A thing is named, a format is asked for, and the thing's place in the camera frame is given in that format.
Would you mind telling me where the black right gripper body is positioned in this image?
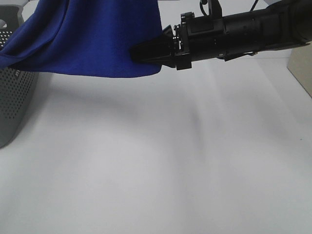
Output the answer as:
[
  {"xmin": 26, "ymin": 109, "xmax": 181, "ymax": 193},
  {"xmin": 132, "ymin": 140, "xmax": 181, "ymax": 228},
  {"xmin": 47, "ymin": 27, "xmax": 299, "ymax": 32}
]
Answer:
[{"xmin": 174, "ymin": 12, "xmax": 226, "ymax": 70}]

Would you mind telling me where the beige box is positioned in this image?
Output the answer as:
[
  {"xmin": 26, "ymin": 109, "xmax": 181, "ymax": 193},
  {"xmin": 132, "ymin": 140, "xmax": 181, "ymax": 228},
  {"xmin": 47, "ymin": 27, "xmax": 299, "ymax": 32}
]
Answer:
[{"xmin": 287, "ymin": 44, "xmax": 312, "ymax": 97}]

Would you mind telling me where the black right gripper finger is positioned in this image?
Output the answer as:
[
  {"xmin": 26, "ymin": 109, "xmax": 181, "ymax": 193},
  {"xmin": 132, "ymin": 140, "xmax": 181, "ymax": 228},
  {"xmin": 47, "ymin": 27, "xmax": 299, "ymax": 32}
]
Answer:
[
  {"xmin": 129, "ymin": 36, "xmax": 175, "ymax": 68},
  {"xmin": 162, "ymin": 25, "xmax": 173, "ymax": 39}
]

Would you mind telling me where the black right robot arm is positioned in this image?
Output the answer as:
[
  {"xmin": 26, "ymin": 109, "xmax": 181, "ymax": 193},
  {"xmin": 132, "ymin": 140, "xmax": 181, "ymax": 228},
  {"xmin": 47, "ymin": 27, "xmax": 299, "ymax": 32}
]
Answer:
[{"xmin": 130, "ymin": 0, "xmax": 312, "ymax": 70}]

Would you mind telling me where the grey perforated plastic basket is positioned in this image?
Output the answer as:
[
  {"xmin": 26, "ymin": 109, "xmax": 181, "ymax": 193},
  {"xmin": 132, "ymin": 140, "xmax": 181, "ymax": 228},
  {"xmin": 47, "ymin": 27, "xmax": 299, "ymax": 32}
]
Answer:
[{"xmin": 0, "ymin": 5, "xmax": 39, "ymax": 147}]

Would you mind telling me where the blue microfiber towel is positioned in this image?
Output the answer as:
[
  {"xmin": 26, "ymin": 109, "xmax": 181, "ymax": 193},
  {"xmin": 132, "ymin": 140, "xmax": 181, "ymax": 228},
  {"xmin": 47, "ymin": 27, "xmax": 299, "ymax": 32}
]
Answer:
[{"xmin": 0, "ymin": 0, "xmax": 162, "ymax": 78}]

